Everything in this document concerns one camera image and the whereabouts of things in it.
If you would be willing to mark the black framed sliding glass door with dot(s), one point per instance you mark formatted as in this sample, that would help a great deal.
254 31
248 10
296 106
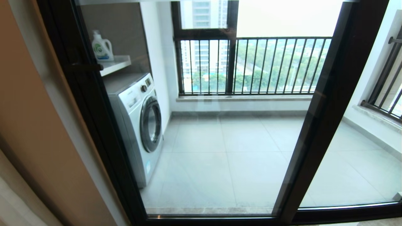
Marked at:
317 125
50 18

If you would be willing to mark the long grey stone window sill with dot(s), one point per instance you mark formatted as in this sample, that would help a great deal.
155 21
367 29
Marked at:
245 98

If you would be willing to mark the white front-load washing machine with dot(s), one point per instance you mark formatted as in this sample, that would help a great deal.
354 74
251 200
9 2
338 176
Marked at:
135 103

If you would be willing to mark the long black balcony railing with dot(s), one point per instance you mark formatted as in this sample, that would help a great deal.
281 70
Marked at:
282 38

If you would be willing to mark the white detergent bottle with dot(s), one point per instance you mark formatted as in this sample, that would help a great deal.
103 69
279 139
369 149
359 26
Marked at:
102 50

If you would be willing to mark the black framed fixed glass panel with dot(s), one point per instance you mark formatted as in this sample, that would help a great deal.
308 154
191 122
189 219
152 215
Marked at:
355 150

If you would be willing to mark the short grey stone window sill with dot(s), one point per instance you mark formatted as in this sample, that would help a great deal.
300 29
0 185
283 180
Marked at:
377 117

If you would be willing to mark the short black window railing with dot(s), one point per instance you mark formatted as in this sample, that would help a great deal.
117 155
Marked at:
396 40

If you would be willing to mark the black window frame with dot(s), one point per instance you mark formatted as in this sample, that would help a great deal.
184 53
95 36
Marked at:
204 33

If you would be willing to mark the white wall shelf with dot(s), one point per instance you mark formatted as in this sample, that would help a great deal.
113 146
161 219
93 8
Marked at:
114 64

